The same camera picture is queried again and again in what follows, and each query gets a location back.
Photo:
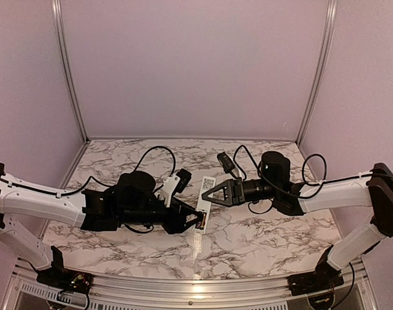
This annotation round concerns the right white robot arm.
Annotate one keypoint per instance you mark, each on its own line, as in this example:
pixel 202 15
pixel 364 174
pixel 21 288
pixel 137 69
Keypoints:
pixel 372 189

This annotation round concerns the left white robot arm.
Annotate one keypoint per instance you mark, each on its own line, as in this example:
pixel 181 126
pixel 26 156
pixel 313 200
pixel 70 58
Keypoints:
pixel 130 201

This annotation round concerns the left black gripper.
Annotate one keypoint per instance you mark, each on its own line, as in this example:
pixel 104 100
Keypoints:
pixel 176 222

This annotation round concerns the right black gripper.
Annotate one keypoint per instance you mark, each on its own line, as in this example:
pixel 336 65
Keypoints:
pixel 233 191

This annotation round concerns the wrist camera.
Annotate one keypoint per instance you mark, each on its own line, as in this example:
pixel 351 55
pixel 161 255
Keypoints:
pixel 174 184
pixel 228 165

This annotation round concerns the right aluminium frame post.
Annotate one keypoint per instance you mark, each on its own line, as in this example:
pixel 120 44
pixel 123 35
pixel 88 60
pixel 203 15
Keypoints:
pixel 322 61

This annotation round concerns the left aluminium frame post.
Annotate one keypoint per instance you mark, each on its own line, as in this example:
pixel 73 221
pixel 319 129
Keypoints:
pixel 65 62

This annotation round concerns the white remote control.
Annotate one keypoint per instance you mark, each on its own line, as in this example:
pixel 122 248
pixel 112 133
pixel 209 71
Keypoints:
pixel 207 183

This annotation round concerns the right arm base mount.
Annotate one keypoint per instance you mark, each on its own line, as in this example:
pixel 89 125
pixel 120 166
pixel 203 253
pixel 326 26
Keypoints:
pixel 324 276

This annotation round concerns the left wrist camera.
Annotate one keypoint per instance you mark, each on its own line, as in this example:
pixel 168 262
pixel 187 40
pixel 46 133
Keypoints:
pixel 174 184

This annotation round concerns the aluminium frame post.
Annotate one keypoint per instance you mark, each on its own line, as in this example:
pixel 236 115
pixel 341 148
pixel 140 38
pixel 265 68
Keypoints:
pixel 65 62
pixel 322 61

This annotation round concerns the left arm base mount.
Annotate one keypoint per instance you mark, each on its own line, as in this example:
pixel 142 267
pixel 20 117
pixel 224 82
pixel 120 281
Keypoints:
pixel 68 280

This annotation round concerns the front aluminium rail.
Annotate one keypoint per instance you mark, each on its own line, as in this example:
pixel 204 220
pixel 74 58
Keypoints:
pixel 124 292

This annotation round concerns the black battery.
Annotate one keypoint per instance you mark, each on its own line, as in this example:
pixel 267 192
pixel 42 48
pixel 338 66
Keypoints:
pixel 203 222

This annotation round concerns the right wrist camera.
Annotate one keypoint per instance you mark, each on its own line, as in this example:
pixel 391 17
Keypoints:
pixel 228 165

